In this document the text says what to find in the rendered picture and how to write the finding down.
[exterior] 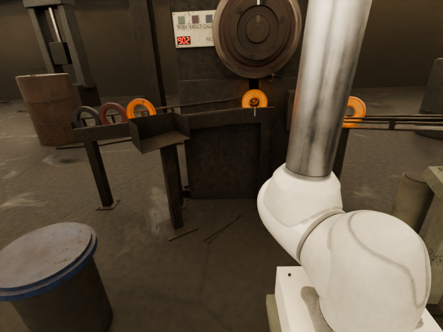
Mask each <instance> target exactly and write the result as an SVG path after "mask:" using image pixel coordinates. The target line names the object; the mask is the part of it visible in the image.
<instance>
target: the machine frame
mask: <svg viewBox="0 0 443 332"><path fill-rule="evenodd" d="M220 1H221V0H169V11H170V17H171V29H172V35H173V46H174V53H175V64H176V71H177V86H178V92H179V104H180V105H184V104H190V103H199V102H205V101H214V100H220V99H229V98H235V97H241V98H240V99H238V100H237V103H238V107H241V108H242V97H243V96H244V95H245V94H246V93H247V92H248V91H249V88H254V89H255V90H260V91H262V92H263V93H264V94H265V96H273V97H272V98H269V106H273V103H274V105H275V106H276V115H275V117H274V122H273V123H271V131H270V158H269V171H268V179H270V178H272V176H273V173H274V171H275V170H276V169H277V168H279V167H280V166H282V165H283V164H284V163H285V162H286V157H287V148H288V143H289V134H290V131H286V129H285V128H284V126H283V124H284V114H285V97H286V91H287V90H296V87H297V78H298V73H299V64H300V59H301V50H302V44H303V36H304V31H305V22H306V17H307V8H308V3H309V0H297V2H298V5H299V8H300V12H301V20H302V28H301V37H300V40H299V43H298V46H297V48H296V50H295V52H294V54H293V55H292V57H291V58H290V60H289V61H288V62H287V63H286V64H285V65H284V66H283V67H282V68H281V69H280V70H278V71H277V72H275V73H273V74H275V75H277V76H280V77H282V79H280V78H276V77H274V80H275V82H269V80H273V79H272V74H271V75H269V76H265V77H262V78H246V77H243V76H239V75H238V74H235V73H234V72H232V71H231V70H229V69H228V68H227V67H226V66H225V65H224V64H223V62H222V61H221V59H220V58H219V56H218V54H217V52H216V49H215V47H214V46H206V47H178V48H176V43H175V32H174V25H173V13H179V12H192V11H214V10H216V9H217V7H218V4H219V2H220ZM205 106H206V111H217V110H222V109H232V108H235V100H229V101H219V102H214V103H205ZM180 110H181V115H186V114H191V113H201V112H203V107H202V104H199V105H190V106H184V107H180ZM190 136H191V140H185V141H184V145H185V157H186V163H187V174H188V178H187V181H186V183H185V184H184V188H183V197H184V198H191V199H257V198H258V174H259V151H260V123H241V124H231V125H225V126H214V127H208V128H198V129H192V130H190Z"/></svg>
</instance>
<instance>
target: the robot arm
mask: <svg viewBox="0 0 443 332"><path fill-rule="evenodd" d="M371 3H372V0H309V3H308V8H307V17H306V22H305V31H304V36H303V44H302V50H301V59H300V64H299V73H298V78H297V87H296V92H295V101H294V106H293V115H292V120H291V129H290V134H289V143H288V148H287V157H286V162H285V163H284V164H283V165H282V166H280V167H279V168H277V169H276V170H275V171H274V173H273V176H272V178H270V179H268V180H267V181H266V182H265V183H264V184H263V185H262V187H261V189H260V191H259V193H258V198H257V206H258V212H259V215H260V218H261V220H262V222H263V224H264V225H265V227H266V228H267V229H268V231H269V232H270V233H271V235H272V236H273V237H274V238H275V239H276V240H277V242H278V243H279V244H280V245H281V246H282V247H283V248H284V249H285V250H286V251H287V252H288V253H289V254H290V255H291V256H292V257H293V258H294V259H295V260H297V261H298V262H299V263H300V264H301V265H302V267H303V269H304V270H305V272H306V273H307V275H308V277H309V279H310V281H311V282H312V284H313V286H314V287H308V286H305V287H303V288H302V289H301V298H302V299H303V301H304V302H305V304H306V305H307V308H308V311H309V314H310V318H311V320H312V324H313V326H314V330H315V332H413V330H414V329H418V328H420V327H422V326H423V324H424V323H423V319H422V317H421V316H422V314H423V312H424V309H425V306H426V304H427V300H428V297H429V294H430V286H431V268H430V259H429V256H428V252H427V248H426V246H425V243H424V242H423V240H422V239H421V237H420V236H419V235H418V234H417V233H416V232H415V231H414V230H413V229H412V228H411V227H410V226H409V225H407V224H406V223H404V222H403V221H401V220H399V219H398V218H396V217H393V216H391V215H388V214H385V213H380V212H377V211H371V210H359V211H352V212H349V213H346V212H344V211H342V207H343V206H342V201H341V192H340V182H339V180H338V178H337V177H336V176H335V174H334V173H333V172H332V167H333V164H334V159H335V156H336V151H337V148H338V142H339V139H340V134H341V129H342V126H343V120H344V117H345V112H346V109H347V104H348V101H349V95H350V92H351V87H352V83H353V79H354V76H355V70H356V67H357V62H358V58H359V54H360V50H361V45H362V42H363V37H364V33H365V28H366V25H367V20H368V17H369V12H370V6H371Z"/></svg>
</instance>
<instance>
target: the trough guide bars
mask: <svg viewBox="0 0 443 332"><path fill-rule="evenodd" d="M344 119H362V121H343V123H374V124H390V125H389V130H394V128H395V126H396V124H407V125H443V115H365V116H364V117H344ZM405 121H427V122H405Z"/></svg>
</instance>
